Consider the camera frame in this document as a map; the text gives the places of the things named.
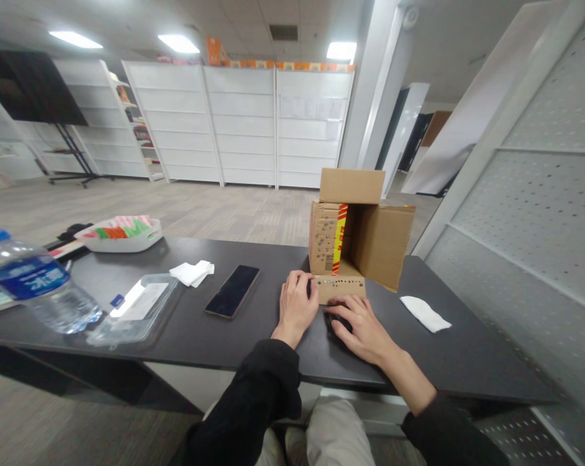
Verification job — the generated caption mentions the person's left hand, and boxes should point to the person's left hand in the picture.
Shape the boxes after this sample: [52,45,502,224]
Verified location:
[272,270,321,346]

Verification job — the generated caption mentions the person's right hand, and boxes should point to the person's right hand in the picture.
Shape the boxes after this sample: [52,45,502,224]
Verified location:
[324,293,410,369]

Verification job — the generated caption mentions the person's right fingers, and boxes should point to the person's right fingers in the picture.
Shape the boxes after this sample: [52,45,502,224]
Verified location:
[324,293,372,322]

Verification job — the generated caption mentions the person's left fingers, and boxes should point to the person's left fingers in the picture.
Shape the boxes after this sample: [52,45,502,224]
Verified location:
[282,270,318,294]

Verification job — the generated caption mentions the person's right thumb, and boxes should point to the person's right thumb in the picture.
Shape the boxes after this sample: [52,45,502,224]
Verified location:
[328,324,362,346]

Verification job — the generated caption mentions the small black object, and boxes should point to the small black object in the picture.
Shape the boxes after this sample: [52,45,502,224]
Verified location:
[324,311,353,340]

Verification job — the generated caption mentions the black smartphone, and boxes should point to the black smartphone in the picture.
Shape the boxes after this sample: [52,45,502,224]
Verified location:
[204,265,261,321]

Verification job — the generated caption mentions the open cardboard box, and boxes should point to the open cardboard box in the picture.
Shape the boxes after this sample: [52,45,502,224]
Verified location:
[309,168,417,306]

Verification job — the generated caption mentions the flat white tissue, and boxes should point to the flat white tissue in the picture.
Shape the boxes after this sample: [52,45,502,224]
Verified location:
[399,294,452,334]

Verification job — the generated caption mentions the person's legs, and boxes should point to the person's legs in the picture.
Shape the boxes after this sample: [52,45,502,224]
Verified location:
[252,395,377,466]

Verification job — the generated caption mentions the folded white tissue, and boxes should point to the folded white tissue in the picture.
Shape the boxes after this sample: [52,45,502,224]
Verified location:
[169,260,215,289]

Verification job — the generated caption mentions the leaning white board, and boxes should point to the leaning white board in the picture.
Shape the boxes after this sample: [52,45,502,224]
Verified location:
[401,143,474,199]

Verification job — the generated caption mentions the clear plastic case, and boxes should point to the clear plastic case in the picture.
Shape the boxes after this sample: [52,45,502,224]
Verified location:
[85,273,180,352]

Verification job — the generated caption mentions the row of white shelf units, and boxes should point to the row of white shelf units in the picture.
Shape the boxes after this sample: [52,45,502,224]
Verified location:
[121,60,357,191]

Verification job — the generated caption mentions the white plastic basket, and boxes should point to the white plastic basket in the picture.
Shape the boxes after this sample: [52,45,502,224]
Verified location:
[73,217,164,254]

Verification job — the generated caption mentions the pile of colourful packets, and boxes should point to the pile of colourful packets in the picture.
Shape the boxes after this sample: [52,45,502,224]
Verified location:
[82,215,153,240]

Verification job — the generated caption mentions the row of orange boxes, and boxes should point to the row of orange boxes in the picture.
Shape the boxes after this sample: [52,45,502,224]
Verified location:
[206,36,357,73]

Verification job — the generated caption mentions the white perforated shelf unit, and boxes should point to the white perforated shelf unit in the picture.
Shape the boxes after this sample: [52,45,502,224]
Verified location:
[408,0,585,466]

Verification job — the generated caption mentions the rectangular ceiling light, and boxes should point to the rectangular ceiling light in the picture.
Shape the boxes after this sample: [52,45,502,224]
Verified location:
[157,33,201,54]
[47,30,104,50]
[326,41,358,61]

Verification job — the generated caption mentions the white shelf unit with goods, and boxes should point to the white shelf unit with goods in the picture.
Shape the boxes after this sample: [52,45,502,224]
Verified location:
[51,58,166,183]

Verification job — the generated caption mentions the clear water bottle blue label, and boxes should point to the clear water bottle blue label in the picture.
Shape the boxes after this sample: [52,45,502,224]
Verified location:
[0,228,104,335]

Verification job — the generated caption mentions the black screen on wheeled stand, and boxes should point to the black screen on wheeled stand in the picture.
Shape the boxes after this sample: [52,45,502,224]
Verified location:
[0,48,115,190]

